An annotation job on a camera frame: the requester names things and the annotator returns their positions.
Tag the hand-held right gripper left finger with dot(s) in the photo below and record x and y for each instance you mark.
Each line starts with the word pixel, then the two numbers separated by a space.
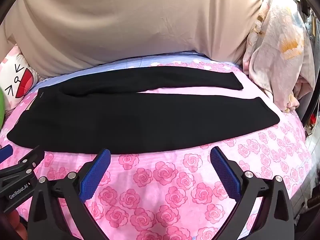
pixel 96 175

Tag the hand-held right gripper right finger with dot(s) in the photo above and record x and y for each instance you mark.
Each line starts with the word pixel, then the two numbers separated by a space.
pixel 223 170

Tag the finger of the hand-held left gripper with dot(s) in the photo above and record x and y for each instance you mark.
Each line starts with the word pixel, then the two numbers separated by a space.
pixel 31 158
pixel 6 151

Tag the black pants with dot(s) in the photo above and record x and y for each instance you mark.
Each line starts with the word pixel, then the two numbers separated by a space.
pixel 125 120

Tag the person's left hand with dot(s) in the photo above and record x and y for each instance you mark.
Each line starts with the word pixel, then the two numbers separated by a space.
pixel 17 223

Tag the green plush toy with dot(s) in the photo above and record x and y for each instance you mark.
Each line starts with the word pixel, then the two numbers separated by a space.
pixel 2 110

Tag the pink rose bed sheet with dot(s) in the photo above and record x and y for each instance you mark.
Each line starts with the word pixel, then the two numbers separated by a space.
pixel 175 180

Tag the white cartoon face pillow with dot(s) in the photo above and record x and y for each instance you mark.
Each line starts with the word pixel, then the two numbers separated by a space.
pixel 15 80

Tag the pale floral blanket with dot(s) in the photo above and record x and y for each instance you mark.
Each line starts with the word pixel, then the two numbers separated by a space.
pixel 275 55

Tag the beige cloth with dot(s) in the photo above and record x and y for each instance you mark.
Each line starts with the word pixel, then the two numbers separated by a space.
pixel 125 17

